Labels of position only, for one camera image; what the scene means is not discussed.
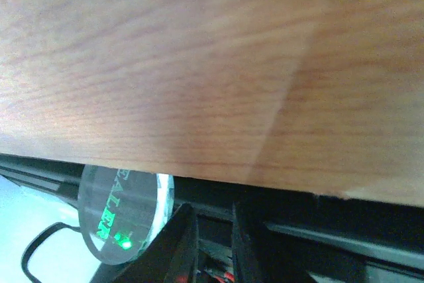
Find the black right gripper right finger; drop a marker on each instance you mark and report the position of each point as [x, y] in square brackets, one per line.
[256, 256]

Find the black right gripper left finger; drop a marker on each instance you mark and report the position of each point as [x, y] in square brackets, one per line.
[172, 256]

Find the clear round dealer button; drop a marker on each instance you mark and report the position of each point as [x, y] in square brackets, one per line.
[122, 211]

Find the black aluminium frame rail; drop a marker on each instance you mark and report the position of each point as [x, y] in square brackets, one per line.
[335, 240]

